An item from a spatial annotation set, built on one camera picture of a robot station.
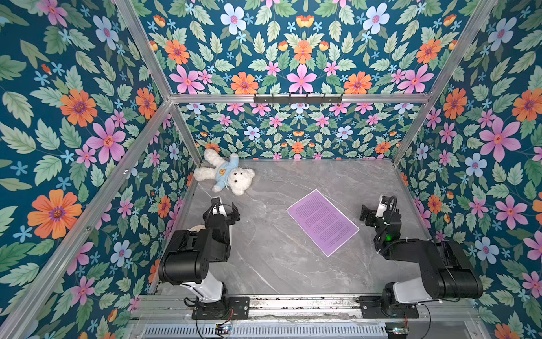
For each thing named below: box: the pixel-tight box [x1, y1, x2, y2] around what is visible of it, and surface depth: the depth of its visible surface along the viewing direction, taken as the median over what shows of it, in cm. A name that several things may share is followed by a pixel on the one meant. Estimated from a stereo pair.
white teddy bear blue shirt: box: [193, 147, 256, 196], surface depth 107 cm
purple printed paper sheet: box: [286, 188, 360, 258], surface depth 97 cm
